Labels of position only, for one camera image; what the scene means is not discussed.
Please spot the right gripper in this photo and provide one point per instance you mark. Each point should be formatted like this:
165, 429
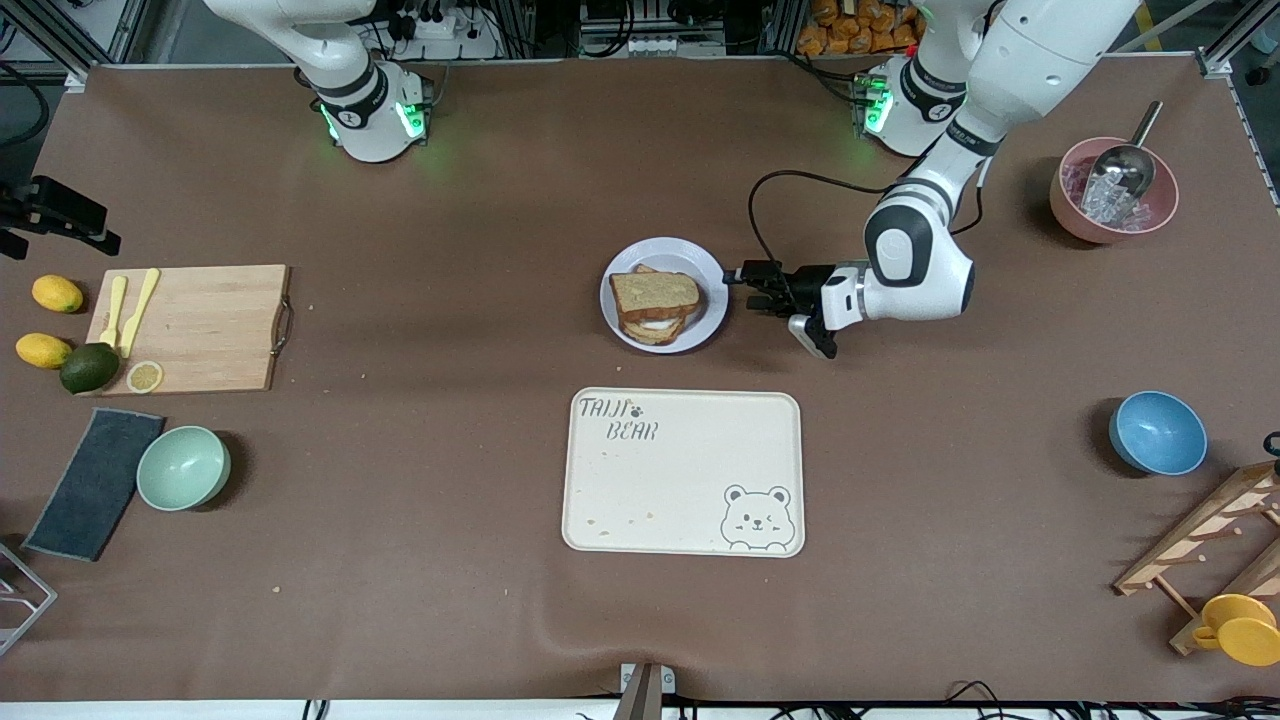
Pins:
58, 207

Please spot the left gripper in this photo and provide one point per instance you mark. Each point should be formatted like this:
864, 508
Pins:
806, 282

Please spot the lavender round plate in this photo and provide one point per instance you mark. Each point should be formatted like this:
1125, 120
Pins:
690, 255

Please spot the brown bread slice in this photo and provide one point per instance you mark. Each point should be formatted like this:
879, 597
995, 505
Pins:
655, 290

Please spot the toy fried egg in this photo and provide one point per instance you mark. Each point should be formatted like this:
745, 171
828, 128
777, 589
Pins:
658, 322

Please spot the crusty bread slice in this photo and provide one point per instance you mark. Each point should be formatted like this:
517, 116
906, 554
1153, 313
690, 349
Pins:
650, 336

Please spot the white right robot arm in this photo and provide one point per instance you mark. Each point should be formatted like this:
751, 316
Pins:
370, 110

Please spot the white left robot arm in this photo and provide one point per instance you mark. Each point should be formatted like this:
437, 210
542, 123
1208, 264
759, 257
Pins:
920, 260

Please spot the yellow lemon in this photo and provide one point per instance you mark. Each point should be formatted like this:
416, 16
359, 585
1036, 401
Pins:
43, 351
57, 294

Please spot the yellow plastic fork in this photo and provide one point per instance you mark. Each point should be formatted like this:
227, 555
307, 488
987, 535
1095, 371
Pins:
116, 300

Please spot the yellow plastic knife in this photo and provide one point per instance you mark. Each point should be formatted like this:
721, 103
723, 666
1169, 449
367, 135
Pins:
140, 310

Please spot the dark green avocado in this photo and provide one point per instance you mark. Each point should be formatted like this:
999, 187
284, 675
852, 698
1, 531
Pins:
89, 368

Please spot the lemon slice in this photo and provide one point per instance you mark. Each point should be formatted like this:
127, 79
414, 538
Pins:
145, 377

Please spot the wooden cutting board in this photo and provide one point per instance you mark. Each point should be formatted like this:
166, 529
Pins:
210, 330

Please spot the cream bear print tray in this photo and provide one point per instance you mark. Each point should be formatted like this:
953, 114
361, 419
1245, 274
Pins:
680, 470

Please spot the dark grey cloth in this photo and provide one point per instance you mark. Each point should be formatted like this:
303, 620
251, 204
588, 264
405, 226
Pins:
95, 485

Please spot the mint green bowl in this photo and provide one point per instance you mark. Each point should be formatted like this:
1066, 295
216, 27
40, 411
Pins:
182, 468

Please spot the orange snack packets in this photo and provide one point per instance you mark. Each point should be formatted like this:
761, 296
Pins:
850, 30

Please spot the brown table cover sheet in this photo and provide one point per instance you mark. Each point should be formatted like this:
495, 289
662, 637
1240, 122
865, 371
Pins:
400, 250

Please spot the clear ice cube pile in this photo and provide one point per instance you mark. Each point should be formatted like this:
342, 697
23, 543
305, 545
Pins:
1105, 205

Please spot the metal scoop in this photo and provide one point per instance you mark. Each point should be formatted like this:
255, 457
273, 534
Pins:
1128, 165

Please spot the white power strip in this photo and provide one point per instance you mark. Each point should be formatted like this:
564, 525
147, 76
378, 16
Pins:
440, 35

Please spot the pink bowl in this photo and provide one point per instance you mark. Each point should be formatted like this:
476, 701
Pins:
1165, 205

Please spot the blue bowl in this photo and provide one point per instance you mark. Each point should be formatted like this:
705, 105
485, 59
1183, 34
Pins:
1158, 433

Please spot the wooden peg rack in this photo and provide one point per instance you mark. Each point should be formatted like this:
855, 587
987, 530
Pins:
1190, 540

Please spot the yellow cup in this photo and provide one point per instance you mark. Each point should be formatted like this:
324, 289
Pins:
1245, 635

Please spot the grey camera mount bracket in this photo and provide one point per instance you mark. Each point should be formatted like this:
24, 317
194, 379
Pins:
642, 690

